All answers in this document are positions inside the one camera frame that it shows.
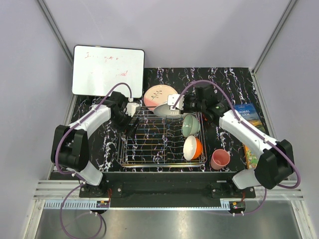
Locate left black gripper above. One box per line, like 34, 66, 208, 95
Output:
111, 109, 141, 139

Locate mint green bowl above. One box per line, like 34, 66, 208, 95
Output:
182, 114, 200, 137

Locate white fluted plate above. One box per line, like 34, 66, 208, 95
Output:
153, 103, 187, 119

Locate pink plate with leaf sprig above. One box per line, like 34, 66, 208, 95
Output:
143, 85, 177, 111

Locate orange bowl white inside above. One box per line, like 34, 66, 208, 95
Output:
183, 135, 203, 161

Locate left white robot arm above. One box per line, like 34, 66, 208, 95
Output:
51, 91, 140, 197

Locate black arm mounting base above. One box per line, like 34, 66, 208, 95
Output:
79, 172, 256, 208

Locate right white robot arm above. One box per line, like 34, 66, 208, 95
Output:
175, 81, 301, 198

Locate Animal Farm book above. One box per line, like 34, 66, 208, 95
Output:
234, 103, 267, 133

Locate pink plastic cup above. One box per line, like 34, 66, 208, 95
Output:
210, 149, 230, 170

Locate white dry-erase board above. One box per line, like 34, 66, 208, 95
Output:
72, 45, 145, 98

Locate orange Treehouse book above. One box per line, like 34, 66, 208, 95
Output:
244, 145, 259, 169

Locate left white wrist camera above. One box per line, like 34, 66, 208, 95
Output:
125, 98, 140, 117

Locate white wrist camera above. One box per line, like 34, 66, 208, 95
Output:
167, 94, 184, 111
125, 98, 140, 117

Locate metal wire dish rack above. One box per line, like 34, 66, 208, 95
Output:
117, 107, 207, 168

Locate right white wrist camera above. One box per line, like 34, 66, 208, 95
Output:
167, 94, 184, 111

